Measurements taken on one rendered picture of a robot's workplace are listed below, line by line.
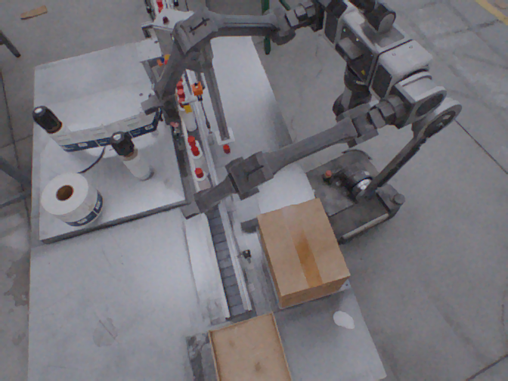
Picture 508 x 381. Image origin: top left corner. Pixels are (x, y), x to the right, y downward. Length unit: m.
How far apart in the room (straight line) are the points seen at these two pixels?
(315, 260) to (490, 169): 2.04
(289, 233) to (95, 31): 3.35
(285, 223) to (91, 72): 1.58
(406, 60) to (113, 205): 1.32
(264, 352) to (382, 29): 1.19
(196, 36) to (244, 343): 1.09
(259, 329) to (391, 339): 1.11
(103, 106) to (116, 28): 2.10
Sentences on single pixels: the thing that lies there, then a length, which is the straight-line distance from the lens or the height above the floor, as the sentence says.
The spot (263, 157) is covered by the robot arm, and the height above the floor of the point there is 1.55.
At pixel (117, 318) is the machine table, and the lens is 1.60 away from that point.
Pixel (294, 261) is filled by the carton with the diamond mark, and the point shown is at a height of 1.12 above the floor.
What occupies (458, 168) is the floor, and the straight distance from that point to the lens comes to 2.93.
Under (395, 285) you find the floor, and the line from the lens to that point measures 2.44.
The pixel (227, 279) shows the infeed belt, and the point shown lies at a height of 0.88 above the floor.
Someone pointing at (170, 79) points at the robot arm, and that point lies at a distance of 1.29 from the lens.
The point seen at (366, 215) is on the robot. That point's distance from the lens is 2.27.
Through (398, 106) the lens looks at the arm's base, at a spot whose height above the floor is 1.49.
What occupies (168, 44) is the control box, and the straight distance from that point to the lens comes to 1.42.
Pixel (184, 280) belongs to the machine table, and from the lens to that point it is 1.54.
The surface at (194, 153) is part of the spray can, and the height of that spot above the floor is 1.08.
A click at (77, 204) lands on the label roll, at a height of 1.03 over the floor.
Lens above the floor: 2.28
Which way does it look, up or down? 63 degrees down
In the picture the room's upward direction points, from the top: 9 degrees counter-clockwise
